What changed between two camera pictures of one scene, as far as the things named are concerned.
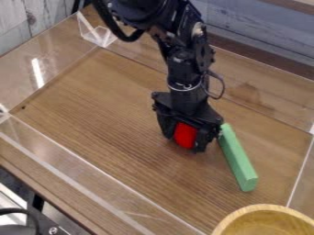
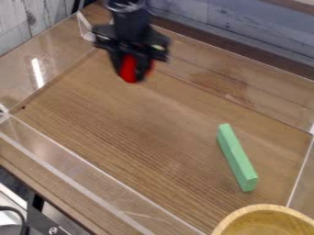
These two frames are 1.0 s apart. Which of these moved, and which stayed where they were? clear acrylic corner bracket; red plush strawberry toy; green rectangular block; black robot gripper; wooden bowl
Moved: red plush strawberry toy; black robot gripper
Stayed: wooden bowl; clear acrylic corner bracket; green rectangular block
